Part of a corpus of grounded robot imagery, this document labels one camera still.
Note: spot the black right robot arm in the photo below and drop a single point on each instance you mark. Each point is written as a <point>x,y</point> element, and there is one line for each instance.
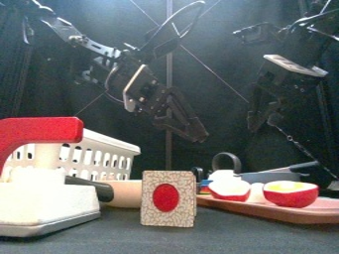
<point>304,29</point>

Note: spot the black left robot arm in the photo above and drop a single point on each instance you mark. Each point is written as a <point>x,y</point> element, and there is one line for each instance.
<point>77,39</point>

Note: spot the red apple half white flesh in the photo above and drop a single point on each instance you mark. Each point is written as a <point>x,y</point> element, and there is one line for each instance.
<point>229,190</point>

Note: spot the red apple half yellow core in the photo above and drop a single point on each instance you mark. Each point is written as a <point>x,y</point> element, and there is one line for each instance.
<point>289,195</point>

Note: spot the white plastic slotted basket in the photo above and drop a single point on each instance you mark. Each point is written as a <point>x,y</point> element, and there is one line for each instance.
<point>101,155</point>

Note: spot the small multicoloured toy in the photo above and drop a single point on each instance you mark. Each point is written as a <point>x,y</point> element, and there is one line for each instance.
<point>202,188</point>

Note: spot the patterned block with red dot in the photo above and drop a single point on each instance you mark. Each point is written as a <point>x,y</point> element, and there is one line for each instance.
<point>166,198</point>

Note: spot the small white toy piece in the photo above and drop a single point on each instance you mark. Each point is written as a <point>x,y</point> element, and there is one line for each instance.
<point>256,193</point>

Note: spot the wooden rolling pin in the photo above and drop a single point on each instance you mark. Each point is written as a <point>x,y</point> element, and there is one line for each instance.
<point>122,194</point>

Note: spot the pink cutting board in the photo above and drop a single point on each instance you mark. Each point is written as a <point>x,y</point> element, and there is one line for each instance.
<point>281,211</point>

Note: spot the red white toy stand mixer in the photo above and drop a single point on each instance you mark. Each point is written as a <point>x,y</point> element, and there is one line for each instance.
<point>38,195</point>

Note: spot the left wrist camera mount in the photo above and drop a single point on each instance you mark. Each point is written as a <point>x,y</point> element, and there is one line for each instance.
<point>132,88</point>

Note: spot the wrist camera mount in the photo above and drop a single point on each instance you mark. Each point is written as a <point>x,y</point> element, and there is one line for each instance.
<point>292,65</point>
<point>132,88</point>

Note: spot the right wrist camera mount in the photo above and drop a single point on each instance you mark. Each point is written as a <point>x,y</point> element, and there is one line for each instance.
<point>292,65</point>

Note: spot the thin diagonal frame brace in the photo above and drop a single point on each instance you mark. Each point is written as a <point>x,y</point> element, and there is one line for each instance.
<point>304,150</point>

